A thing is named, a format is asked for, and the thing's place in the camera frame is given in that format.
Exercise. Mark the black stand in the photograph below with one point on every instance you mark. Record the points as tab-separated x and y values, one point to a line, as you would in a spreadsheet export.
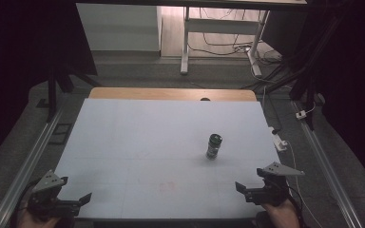
307	85
53	91

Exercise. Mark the glass spice jar green lid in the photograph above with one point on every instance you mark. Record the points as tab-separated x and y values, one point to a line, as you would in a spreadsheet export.
214	148

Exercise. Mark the wooden table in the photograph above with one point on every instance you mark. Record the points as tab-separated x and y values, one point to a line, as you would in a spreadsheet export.
158	94

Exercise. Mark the aluminium rail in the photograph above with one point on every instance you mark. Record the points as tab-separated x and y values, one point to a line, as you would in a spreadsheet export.
326	171
25	171

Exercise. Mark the small white plug box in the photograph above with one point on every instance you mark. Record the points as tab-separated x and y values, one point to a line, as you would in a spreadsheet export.
301	114

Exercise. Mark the person's right hand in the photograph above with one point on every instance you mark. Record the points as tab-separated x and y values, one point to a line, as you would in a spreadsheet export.
282	217

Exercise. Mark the person's left hand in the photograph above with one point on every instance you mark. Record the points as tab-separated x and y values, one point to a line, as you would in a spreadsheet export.
34	222

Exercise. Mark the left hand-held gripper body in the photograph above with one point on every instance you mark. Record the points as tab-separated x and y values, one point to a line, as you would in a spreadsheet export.
49	202

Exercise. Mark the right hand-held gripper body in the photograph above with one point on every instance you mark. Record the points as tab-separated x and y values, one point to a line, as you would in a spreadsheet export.
271	193

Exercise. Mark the white desk frame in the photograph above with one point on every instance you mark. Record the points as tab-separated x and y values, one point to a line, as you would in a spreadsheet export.
218	26

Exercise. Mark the black rectangular floor frame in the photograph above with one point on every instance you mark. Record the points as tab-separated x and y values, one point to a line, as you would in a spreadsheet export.
61	133

